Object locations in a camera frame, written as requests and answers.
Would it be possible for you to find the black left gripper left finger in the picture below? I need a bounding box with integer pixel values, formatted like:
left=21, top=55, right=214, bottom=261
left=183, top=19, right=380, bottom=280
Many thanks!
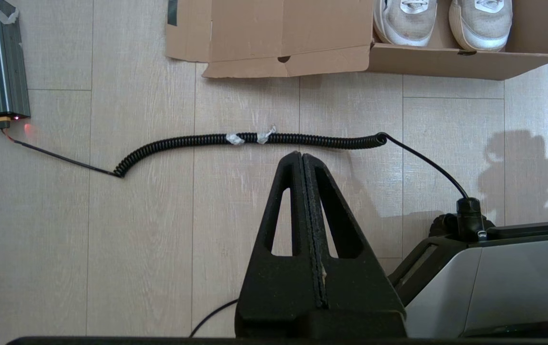
left=235, top=152, right=323, bottom=338

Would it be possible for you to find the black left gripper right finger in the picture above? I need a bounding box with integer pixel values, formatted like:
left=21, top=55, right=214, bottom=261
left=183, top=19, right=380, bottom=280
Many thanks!
left=298, top=154, right=406, bottom=338

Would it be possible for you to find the brown cardboard shoe box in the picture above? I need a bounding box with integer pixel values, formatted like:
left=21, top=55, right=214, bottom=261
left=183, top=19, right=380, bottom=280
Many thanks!
left=165, top=0, right=548, bottom=81

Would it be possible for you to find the white lace-up sneaker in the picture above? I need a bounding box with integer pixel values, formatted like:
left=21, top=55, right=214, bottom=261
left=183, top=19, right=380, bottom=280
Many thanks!
left=449, top=0, right=513, bottom=52
left=374, top=0, right=437, bottom=47

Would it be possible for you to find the grey black robot base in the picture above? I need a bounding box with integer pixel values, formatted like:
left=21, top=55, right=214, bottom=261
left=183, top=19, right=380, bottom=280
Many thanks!
left=388, top=213, right=548, bottom=339

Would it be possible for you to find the thin black cable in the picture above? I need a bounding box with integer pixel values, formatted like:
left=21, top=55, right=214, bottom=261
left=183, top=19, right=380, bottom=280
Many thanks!
left=189, top=299, right=239, bottom=337

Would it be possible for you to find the black coiled cable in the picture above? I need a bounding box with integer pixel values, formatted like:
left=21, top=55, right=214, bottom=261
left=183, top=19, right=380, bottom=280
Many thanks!
left=0, top=116, right=488, bottom=240

